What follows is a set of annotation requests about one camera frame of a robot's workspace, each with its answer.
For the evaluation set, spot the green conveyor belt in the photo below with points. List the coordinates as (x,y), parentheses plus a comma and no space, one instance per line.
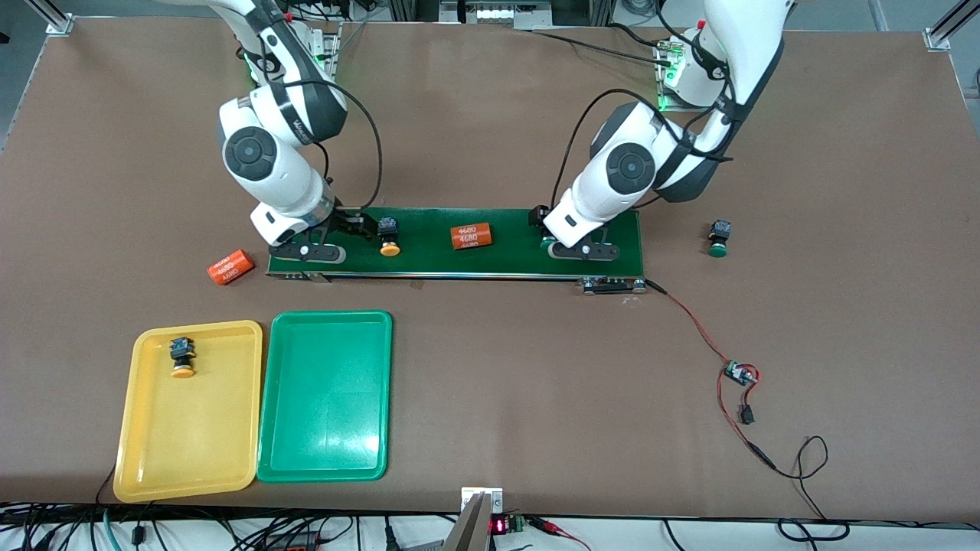
(436,260)

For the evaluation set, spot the yellow plastic tray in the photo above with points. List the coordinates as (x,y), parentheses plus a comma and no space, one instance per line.
(187,428)

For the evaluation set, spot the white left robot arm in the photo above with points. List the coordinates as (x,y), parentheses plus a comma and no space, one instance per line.
(632,164)

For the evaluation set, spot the silver camera stand bracket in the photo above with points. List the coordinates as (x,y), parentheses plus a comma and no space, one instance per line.
(467,528)

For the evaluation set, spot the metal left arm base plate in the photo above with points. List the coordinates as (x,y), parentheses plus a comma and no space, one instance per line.
(674,109)

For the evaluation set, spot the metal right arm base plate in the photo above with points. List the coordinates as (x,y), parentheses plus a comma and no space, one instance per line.
(334,46)

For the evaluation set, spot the green plastic tray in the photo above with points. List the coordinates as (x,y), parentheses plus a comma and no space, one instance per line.
(325,398)

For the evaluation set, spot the orange 4680 cylinder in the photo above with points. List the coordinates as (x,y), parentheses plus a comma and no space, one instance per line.
(471,236)
(230,267)

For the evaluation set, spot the aluminium frame profile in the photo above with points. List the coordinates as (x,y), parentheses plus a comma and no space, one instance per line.
(57,23)
(949,27)

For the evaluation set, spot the yellow push button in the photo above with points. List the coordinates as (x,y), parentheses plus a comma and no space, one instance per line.
(182,372)
(390,248)

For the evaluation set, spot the silver control box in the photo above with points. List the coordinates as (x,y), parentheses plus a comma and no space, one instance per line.
(494,14)

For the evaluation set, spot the green push button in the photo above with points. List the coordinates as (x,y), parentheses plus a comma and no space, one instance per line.
(718,249)
(548,246)

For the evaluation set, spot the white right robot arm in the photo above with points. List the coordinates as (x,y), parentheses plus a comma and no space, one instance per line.
(260,153)

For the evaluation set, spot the red digit display module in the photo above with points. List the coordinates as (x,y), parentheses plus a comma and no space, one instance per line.
(499,526)

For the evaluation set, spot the small black plug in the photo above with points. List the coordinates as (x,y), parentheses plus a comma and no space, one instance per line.
(746,415)

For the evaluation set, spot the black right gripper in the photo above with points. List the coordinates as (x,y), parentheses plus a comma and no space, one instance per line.
(352,222)

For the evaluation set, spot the red clip lead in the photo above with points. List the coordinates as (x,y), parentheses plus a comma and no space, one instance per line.
(551,526)

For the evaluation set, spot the small green circuit board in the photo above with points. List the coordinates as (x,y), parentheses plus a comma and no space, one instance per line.
(741,373)

